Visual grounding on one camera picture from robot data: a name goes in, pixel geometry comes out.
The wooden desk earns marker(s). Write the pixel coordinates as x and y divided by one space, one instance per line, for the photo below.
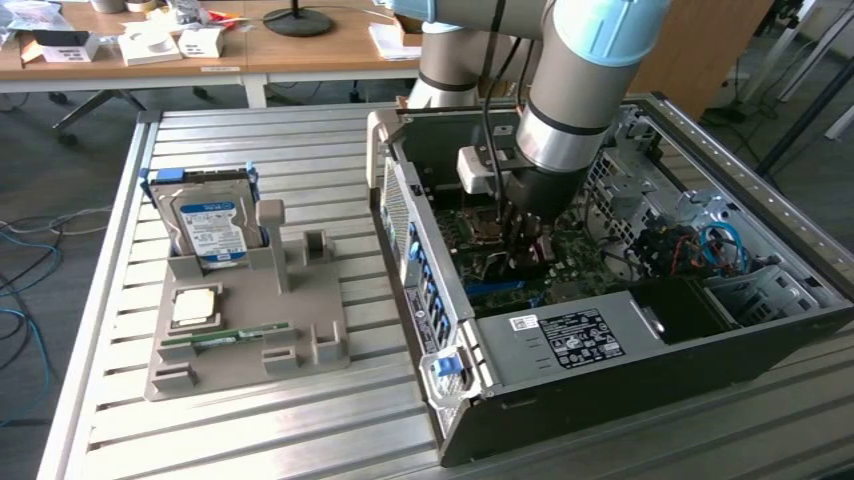
100 75
321 50

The black chair base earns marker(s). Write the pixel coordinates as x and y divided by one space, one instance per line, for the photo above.
94 107

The white box with black lid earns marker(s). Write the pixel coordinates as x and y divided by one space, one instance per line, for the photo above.
67 47

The grey printed parts rack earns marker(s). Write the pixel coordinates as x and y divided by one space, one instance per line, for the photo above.
261 310

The blue card latch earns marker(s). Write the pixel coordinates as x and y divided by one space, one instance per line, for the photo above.
449 364

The black lamp base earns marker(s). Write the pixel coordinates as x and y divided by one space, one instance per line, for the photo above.
298 22

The green RAM stick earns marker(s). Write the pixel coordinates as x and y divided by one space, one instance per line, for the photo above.
227 336

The metal CPU socket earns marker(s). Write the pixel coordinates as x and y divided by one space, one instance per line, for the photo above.
481 227

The clear plastic bag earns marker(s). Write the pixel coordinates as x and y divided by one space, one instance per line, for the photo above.
30 12

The metal cup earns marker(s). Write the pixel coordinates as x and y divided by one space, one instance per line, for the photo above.
108 5

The black open PC case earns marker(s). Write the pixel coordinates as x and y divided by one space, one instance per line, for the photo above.
667 380

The blue expansion slot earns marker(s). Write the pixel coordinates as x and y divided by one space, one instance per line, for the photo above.
494 288

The silver disk bay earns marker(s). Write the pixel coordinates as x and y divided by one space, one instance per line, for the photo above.
768 295

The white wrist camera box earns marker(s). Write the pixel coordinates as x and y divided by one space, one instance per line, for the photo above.
477 172

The white box with black label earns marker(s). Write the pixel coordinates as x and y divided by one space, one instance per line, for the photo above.
200 42

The green motherboard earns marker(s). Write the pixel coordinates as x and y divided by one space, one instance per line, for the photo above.
587 255

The hard disk with blue bracket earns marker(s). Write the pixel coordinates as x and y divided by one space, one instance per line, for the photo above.
210 230

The silver CPU chip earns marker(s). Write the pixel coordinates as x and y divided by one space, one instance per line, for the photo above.
195 306

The grey power supply unit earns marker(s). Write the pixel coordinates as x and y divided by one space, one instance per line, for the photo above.
521 350

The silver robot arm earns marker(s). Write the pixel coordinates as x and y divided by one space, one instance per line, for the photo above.
587 75

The white paper booklet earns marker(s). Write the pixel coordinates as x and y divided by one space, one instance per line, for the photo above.
394 45

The beige tape roll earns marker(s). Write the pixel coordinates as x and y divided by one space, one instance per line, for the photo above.
140 5

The wooden cabinet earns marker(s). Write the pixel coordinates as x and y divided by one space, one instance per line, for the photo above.
721 50

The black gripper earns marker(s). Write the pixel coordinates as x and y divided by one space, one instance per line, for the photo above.
541 197

